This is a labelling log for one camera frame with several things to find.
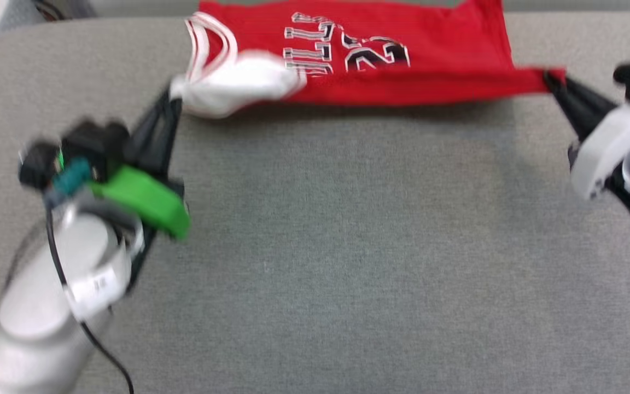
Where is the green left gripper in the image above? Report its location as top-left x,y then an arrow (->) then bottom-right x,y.
88,88 -> 191,241

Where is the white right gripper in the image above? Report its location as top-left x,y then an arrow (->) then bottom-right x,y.
542,70 -> 630,201

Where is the red and white basketball jersey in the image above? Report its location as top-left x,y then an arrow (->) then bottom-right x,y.
170,0 -> 567,119

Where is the black left gripper motor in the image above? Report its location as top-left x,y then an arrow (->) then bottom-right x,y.
18,141 -> 61,190

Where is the teal left camera connector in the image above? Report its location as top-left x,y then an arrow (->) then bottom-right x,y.
47,158 -> 95,198

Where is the black left camera cable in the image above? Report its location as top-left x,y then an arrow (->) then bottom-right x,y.
44,202 -> 135,394

